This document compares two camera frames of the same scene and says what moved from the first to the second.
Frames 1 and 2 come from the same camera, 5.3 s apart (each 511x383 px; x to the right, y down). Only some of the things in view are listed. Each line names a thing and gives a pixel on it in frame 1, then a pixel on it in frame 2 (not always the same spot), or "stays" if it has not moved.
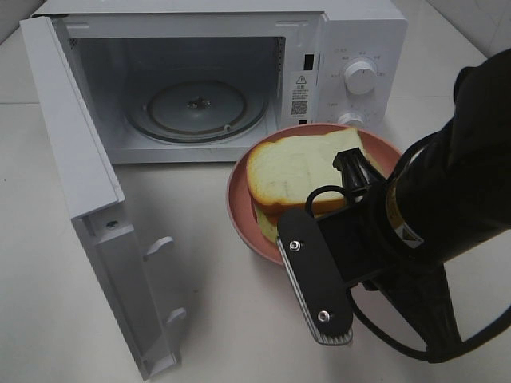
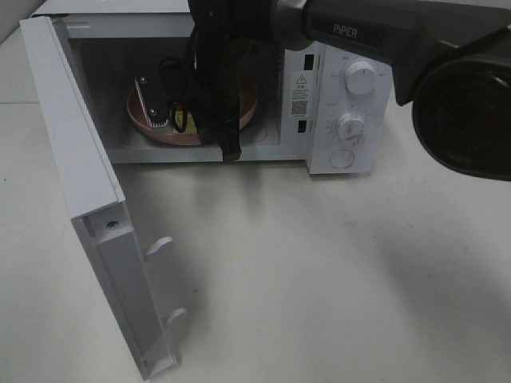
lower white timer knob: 350,120 stays
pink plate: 384,151 to 248,104
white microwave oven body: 189,81 stays
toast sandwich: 283,172 to 190,125
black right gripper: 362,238 to 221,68
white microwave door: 84,168 stays
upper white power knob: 361,77 stays
